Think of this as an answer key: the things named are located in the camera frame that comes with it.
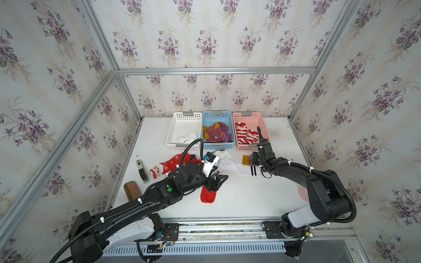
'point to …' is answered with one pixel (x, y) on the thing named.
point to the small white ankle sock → (188, 138)
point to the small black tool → (144, 178)
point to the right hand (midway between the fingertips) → (258, 156)
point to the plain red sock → (207, 196)
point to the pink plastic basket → (252, 122)
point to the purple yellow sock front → (212, 134)
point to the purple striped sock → (227, 136)
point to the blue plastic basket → (208, 119)
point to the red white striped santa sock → (242, 133)
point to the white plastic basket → (185, 127)
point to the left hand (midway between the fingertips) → (223, 172)
